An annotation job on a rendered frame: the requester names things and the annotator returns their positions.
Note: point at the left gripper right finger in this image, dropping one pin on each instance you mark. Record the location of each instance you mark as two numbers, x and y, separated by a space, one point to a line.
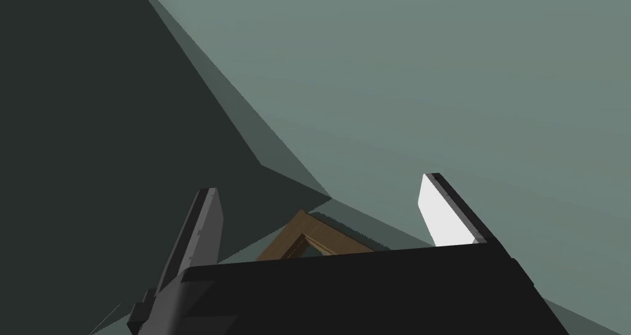
446 217

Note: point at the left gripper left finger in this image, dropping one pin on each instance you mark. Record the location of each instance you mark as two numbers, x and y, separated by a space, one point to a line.
199 241

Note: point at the brown wooden picture frame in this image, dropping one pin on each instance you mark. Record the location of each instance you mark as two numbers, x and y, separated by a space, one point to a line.
308 236

